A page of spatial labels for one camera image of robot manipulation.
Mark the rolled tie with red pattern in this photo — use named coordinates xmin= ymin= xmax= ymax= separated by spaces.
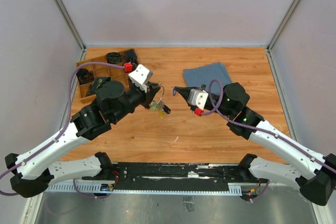
xmin=76 ymin=68 xmax=94 ymax=85

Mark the blue green patterned tie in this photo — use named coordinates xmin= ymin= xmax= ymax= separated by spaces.
xmin=86 ymin=77 xmax=112 ymax=97

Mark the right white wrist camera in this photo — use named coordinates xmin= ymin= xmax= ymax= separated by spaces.
xmin=187 ymin=89 xmax=208 ymax=115

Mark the large keyring with tagged keys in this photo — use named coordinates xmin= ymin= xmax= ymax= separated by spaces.
xmin=150 ymin=82 xmax=170 ymax=118

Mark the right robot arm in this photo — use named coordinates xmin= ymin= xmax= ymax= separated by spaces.
xmin=173 ymin=82 xmax=335 ymax=206

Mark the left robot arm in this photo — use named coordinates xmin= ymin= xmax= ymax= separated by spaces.
xmin=5 ymin=80 xmax=161 ymax=198

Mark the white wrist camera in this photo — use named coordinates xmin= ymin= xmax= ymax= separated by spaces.
xmin=187 ymin=89 xmax=208 ymax=115
xmin=128 ymin=64 xmax=153 ymax=93

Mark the rolled black tie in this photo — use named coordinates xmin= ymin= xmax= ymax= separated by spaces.
xmin=124 ymin=48 xmax=138 ymax=64

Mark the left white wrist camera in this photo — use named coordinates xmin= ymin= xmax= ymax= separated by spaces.
xmin=128 ymin=64 xmax=153 ymax=93

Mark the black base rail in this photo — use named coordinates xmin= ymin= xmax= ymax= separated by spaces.
xmin=81 ymin=162 xmax=271 ymax=193

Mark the folded blue towel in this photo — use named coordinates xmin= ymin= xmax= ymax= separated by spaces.
xmin=182 ymin=62 xmax=232 ymax=91

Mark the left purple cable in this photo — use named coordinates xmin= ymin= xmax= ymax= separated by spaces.
xmin=0 ymin=62 xmax=132 ymax=200

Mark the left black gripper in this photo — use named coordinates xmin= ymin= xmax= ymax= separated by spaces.
xmin=112 ymin=81 xmax=161 ymax=123

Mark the wooden compartment tray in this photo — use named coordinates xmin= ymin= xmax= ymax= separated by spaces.
xmin=76 ymin=48 xmax=139 ymax=104

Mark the key with dark blue tag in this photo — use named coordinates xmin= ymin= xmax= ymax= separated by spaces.
xmin=172 ymin=87 xmax=177 ymax=96

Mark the rolled dark tie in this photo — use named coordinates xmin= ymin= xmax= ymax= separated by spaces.
xmin=105 ymin=52 xmax=122 ymax=64

